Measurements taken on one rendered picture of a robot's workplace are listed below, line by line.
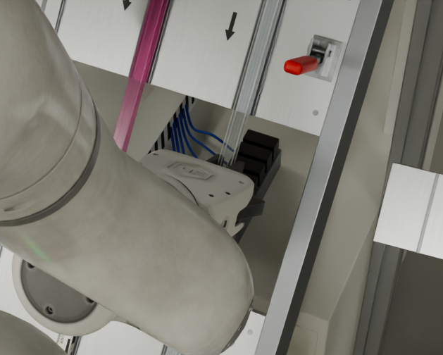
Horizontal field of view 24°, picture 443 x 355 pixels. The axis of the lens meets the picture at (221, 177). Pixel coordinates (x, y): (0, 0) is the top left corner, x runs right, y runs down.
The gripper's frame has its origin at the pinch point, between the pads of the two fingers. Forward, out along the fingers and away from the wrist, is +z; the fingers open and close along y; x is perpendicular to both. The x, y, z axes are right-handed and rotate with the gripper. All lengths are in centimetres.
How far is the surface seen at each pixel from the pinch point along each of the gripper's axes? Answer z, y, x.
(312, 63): -3.8, -6.8, -13.6
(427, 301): 105, -17, 46
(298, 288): 0.1, -10.0, 8.2
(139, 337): -2.1, 3.8, 17.9
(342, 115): 1.3, -9.5, -8.8
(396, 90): 50, -7, -3
